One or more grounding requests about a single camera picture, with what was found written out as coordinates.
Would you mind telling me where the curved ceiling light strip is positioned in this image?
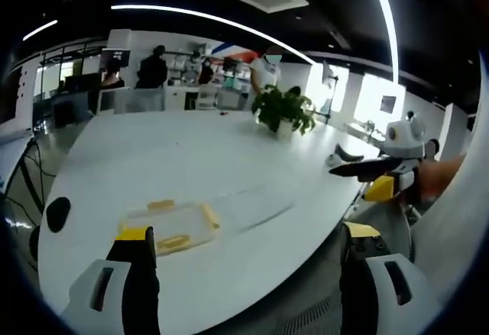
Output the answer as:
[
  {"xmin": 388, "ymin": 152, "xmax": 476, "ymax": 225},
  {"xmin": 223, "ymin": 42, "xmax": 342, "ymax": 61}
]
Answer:
[{"xmin": 364, "ymin": 0, "xmax": 401, "ymax": 83}]

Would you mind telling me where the person's right hand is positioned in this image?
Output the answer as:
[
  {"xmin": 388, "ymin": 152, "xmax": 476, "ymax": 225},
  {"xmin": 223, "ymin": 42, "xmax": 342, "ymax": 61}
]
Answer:
[{"xmin": 416, "ymin": 154, "xmax": 468, "ymax": 200}]

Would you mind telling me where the potted green plant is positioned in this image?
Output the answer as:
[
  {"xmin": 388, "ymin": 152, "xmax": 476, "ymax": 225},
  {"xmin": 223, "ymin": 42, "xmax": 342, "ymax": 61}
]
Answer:
[{"xmin": 251, "ymin": 84, "xmax": 318, "ymax": 140}]

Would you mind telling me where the clear plastic food container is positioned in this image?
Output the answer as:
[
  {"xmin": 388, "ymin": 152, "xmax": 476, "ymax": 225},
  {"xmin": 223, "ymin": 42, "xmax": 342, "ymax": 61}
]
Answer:
[{"xmin": 117, "ymin": 198, "xmax": 223, "ymax": 256}]

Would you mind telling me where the black oval object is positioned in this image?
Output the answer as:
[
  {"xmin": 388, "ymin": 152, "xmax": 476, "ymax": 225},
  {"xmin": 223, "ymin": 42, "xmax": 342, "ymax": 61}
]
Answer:
[{"xmin": 45, "ymin": 197, "xmax": 72, "ymax": 233}]

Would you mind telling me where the short ceiling light strip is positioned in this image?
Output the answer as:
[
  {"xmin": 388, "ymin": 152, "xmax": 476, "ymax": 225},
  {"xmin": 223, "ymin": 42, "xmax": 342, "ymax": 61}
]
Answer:
[{"xmin": 21, "ymin": 18, "xmax": 59, "ymax": 42}]

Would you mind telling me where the black cable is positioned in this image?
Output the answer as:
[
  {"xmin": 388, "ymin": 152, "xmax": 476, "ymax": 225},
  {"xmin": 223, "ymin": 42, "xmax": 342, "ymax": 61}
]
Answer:
[{"xmin": 21, "ymin": 138, "xmax": 57, "ymax": 177}]

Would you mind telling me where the dark wall screen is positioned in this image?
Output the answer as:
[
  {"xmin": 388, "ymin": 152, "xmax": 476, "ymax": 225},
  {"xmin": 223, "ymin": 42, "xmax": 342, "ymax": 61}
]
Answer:
[{"xmin": 100, "ymin": 47, "xmax": 131, "ymax": 69}]

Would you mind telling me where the clear plastic container lid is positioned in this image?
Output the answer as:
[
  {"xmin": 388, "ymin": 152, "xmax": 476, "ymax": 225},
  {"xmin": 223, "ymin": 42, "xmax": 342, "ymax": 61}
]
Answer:
[{"xmin": 212, "ymin": 184, "xmax": 296, "ymax": 233}]

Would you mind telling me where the white monitor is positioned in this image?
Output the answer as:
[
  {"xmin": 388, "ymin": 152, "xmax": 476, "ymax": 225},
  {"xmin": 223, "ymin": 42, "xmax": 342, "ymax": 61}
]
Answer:
[{"xmin": 95, "ymin": 86, "xmax": 131, "ymax": 116}]

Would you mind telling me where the long ceiling light strip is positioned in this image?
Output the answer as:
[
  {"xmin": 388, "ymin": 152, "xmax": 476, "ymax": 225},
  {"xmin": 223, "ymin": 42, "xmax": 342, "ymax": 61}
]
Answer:
[{"xmin": 110, "ymin": 4, "xmax": 319, "ymax": 65}]

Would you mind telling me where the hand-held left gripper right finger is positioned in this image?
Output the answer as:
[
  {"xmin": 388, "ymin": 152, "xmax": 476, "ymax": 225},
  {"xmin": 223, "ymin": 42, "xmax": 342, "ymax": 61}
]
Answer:
[{"xmin": 338, "ymin": 221, "xmax": 455, "ymax": 335}]

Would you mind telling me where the grey mesh chair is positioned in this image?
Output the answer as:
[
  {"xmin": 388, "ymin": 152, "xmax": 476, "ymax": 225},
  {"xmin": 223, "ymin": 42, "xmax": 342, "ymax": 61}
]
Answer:
[{"xmin": 273, "ymin": 292, "xmax": 345, "ymax": 335}]

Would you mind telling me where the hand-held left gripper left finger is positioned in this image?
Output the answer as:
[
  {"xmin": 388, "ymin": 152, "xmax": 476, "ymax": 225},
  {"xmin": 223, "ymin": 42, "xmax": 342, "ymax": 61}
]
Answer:
[{"xmin": 59, "ymin": 226, "xmax": 161, "ymax": 335}]

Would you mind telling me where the black stand with screen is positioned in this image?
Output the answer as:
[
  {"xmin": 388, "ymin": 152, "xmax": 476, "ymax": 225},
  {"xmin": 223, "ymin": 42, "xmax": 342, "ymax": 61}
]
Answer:
[{"xmin": 322, "ymin": 60, "xmax": 342, "ymax": 115}]

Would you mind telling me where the black and white device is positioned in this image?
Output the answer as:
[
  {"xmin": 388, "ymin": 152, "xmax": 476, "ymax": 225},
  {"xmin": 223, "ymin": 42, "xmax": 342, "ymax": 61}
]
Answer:
[{"xmin": 325, "ymin": 143, "xmax": 364, "ymax": 167}]

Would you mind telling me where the white office chair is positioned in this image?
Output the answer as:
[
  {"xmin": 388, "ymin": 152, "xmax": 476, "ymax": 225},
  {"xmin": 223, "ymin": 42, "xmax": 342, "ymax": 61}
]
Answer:
[{"xmin": 195, "ymin": 83, "xmax": 219, "ymax": 111}]

